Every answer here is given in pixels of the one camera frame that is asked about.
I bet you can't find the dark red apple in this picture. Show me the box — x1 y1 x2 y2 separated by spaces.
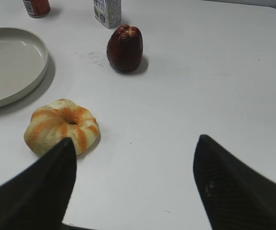
106 24 143 72

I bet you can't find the beige round plate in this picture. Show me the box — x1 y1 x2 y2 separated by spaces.
0 27 49 107

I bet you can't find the white milk carton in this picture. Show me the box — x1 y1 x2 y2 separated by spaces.
93 0 121 29

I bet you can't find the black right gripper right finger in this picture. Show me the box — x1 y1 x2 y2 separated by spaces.
193 135 276 230

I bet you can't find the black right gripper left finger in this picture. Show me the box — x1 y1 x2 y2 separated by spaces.
0 138 77 230

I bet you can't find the red soda can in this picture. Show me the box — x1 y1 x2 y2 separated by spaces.
23 0 51 18

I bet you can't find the orange striped pumpkin toy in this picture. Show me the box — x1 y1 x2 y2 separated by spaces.
23 99 99 156

